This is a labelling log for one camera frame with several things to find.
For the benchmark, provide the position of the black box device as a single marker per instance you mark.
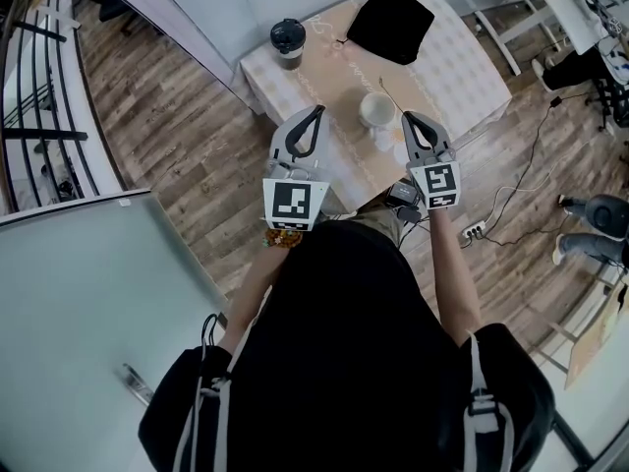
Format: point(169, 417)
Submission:
point(404, 197)

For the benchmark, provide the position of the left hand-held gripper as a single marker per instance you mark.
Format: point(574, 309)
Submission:
point(292, 199)

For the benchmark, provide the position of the black lidded tumbler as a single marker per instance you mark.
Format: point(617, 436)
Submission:
point(289, 42)

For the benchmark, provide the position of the tan board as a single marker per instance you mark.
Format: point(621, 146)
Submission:
point(597, 342)

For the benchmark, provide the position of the black metal railing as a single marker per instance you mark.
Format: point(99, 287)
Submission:
point(44, 91)

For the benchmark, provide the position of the person's left forearm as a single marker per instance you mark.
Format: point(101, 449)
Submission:
point(258, 293)

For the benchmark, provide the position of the white cup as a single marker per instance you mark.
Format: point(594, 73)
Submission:
point(377, 108)

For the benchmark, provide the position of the white table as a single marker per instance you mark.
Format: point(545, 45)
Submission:
point(565, 3)

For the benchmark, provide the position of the white power strip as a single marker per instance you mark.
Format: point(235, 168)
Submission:
point(474, 230)

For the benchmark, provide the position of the frosted glass door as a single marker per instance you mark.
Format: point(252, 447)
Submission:
point(83, 303)

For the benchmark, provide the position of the person's black shirt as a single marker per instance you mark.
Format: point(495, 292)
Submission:
point(354, 352)

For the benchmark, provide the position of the person's right forearm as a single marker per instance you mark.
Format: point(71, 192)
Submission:
point(454, 273)

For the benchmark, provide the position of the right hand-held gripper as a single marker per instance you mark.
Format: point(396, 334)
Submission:
point(440, 182)

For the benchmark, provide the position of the person's olive trousers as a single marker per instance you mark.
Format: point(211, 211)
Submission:
point(378, 221)

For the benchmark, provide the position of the beige patterned tablecloth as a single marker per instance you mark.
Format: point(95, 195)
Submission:
point(344, 72)

